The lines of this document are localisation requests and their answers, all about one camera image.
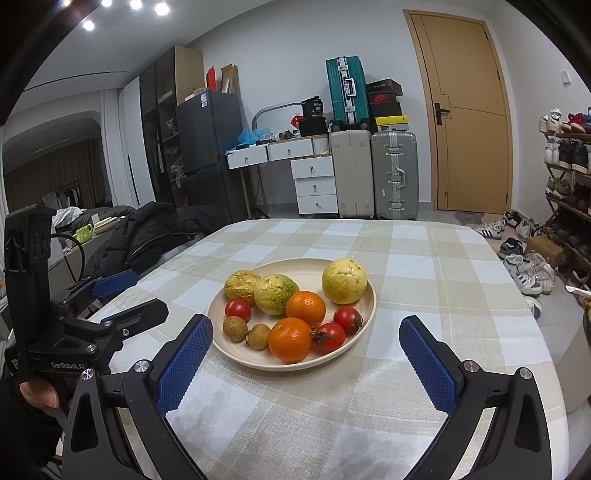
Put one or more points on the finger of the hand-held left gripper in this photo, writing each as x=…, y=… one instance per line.
x=143, y=311
x=115, y=282

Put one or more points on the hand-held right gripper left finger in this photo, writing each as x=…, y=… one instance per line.
x=182, y=369

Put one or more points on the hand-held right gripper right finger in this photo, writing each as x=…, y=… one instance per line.
x=427, y=364

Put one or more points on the brown longan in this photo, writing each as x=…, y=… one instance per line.
x=234, y=328
x=257, y=336

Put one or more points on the red tomato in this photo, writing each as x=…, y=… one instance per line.
x=328, y=337
x=238, y=310
x=347, y=318

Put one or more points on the wrinkled yellow passion fruit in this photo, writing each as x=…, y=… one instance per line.
x=242, y=286

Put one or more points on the small orange mandarin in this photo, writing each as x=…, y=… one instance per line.
x=291, y=339

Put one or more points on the large smooth yellow passion fruit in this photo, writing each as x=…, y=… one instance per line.
x=344, y=280

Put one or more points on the greenish yellow passion fruit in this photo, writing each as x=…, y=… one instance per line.
x=276, y=294

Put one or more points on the large orange mandarin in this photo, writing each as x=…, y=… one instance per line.
x=305, y=308

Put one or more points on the cream round plate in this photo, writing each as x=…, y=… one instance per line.
x=304, y=272

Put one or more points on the person's left forearm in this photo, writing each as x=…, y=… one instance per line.
x=18, y=429

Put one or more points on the person's left hand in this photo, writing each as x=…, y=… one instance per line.
x=39, y=394

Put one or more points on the black padded jacket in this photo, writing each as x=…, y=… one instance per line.
x=138, y=235

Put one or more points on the green mug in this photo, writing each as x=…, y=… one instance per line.
x=85, y=233

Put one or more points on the scattered sneakers pile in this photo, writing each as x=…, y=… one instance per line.
x=521, y=272

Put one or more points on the grey floor mat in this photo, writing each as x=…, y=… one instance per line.
x=475, y=218

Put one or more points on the brown cardboard box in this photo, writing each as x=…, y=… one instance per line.
x=545, y=249

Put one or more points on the dark grey refrigerator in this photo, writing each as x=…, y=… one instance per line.
x=207, y=134

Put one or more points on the tall dark display cabinet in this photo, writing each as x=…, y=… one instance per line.
x=161, y=92

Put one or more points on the silver suitcase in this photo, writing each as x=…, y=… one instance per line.
x=395, y=170

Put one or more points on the blue plastic bag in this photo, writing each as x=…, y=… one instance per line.
x=251, y=136

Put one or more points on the beige suitcase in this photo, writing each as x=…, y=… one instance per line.
x=353, y=170

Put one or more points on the white desk with drawers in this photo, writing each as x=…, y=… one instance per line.
x=281, y=150

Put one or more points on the white drawer cabinet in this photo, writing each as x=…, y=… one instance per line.
x=314, y=184

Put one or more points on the wooden door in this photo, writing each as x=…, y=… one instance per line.
x=475, y=147

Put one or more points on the red upright box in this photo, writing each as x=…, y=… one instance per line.
x=213, y=78

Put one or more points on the grey curved tube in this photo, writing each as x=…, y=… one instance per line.
x=270, y=108

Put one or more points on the small red object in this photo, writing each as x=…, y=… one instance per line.
x=296, y=121

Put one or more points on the yellow and black shoebox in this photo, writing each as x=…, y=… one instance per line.
x=391, y=122

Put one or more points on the black box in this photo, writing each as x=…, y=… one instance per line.
x=313, y=127

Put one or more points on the shoe rack with shoes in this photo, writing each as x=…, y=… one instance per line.
x=565, y=152

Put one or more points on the plain black shoebox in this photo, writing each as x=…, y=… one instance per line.
x=385, y=109

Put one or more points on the black bag with white print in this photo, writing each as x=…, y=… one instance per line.
x=312, y=107

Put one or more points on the cluster of ceiling spotlights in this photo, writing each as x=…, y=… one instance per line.
x=161, y=8

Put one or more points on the black shoebox with red end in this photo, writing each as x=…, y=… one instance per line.
x=383, y=86

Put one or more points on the teal suitcase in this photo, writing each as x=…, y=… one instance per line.
x=339, y=92

